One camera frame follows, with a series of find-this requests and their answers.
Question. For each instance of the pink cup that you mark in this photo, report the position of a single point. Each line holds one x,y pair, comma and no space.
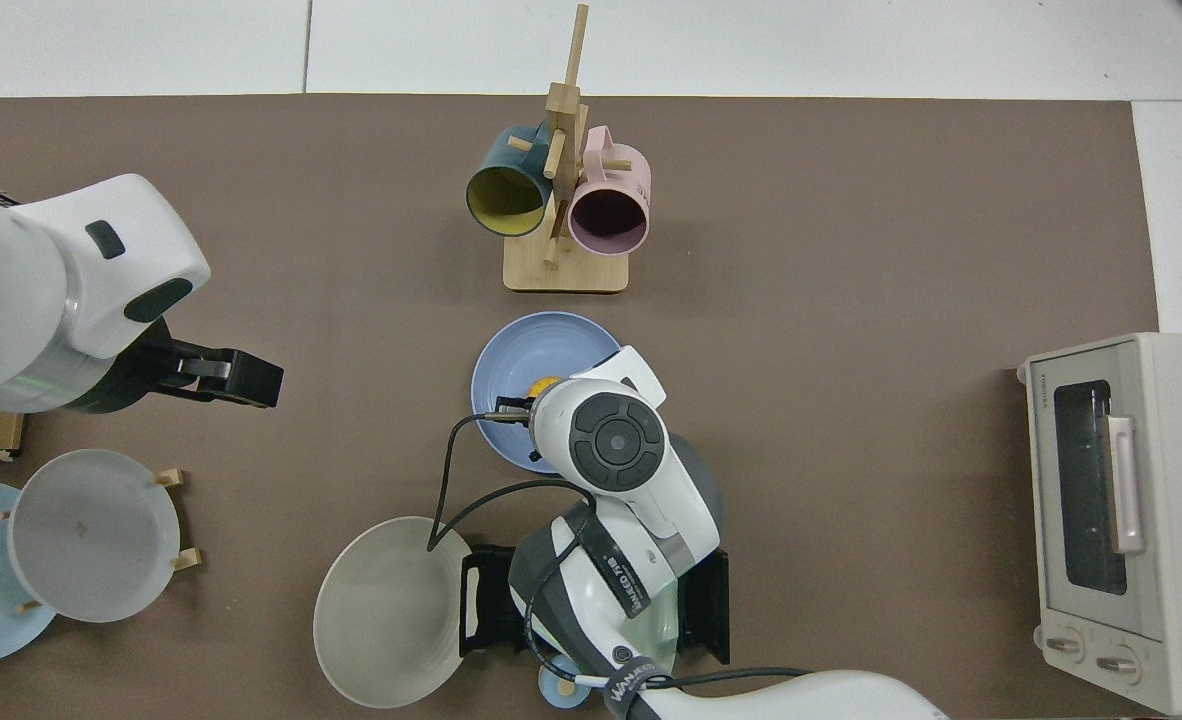
626,175

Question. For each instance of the pale toaster oven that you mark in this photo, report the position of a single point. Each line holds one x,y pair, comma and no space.
1181,620

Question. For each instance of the small blue round jar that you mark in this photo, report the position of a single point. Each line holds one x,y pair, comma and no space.
551,690

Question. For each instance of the white plate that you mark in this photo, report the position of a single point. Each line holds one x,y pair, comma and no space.
91,540

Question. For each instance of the red yellow apple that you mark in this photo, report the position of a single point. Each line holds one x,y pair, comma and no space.
545,385

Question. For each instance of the black dish rack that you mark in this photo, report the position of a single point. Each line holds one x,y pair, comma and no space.
496,610

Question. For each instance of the dark teal cup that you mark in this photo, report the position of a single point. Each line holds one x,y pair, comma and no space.
496,158

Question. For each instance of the green plate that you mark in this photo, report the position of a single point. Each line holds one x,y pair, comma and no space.
663,625

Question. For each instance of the brown table cloth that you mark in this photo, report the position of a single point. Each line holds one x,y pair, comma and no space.
751,200

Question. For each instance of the beige plate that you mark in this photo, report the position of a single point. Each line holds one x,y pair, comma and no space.
381,620

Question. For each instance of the wooden cup stand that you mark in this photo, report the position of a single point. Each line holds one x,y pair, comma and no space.
566,275

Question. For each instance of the wooden peg plate rack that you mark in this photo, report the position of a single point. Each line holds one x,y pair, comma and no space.
171,478

